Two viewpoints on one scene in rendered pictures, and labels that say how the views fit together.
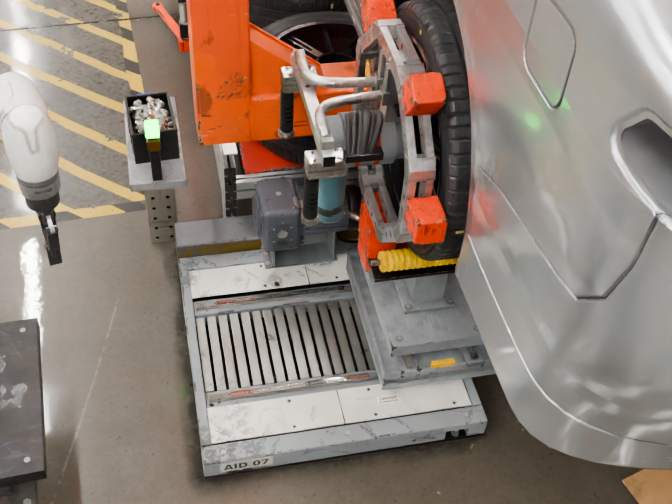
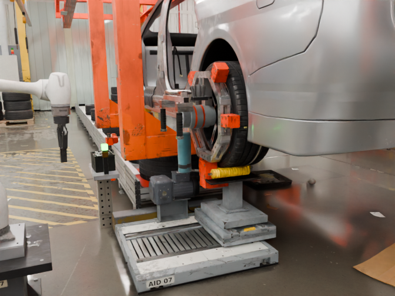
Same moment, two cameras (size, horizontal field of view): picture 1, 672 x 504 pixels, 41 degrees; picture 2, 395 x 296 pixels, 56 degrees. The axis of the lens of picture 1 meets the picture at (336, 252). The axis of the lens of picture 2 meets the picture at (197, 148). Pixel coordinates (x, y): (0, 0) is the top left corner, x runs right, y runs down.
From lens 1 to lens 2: 1.28 m
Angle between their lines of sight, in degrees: 35
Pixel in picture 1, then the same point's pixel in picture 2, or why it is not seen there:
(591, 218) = (300, 11)
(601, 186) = not seen: outside the picture
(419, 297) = (231, 207)
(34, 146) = (62, 83)
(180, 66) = not seen: hidden behind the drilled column
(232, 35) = (137, 106)
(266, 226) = (157, 189)
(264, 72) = (150, 125)
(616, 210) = not seen: outside the picture
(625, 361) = (333, 59)
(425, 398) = (245, 248)
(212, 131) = (130, 152)
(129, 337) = (91, 255)
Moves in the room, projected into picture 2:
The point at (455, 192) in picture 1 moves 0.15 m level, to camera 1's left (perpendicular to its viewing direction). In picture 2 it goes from (240, 105) to (213, 106)
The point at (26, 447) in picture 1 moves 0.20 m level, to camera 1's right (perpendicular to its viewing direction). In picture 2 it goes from (41, 256) to (86, 254)
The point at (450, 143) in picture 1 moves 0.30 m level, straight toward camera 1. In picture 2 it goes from (234, 86) to (237, 88)
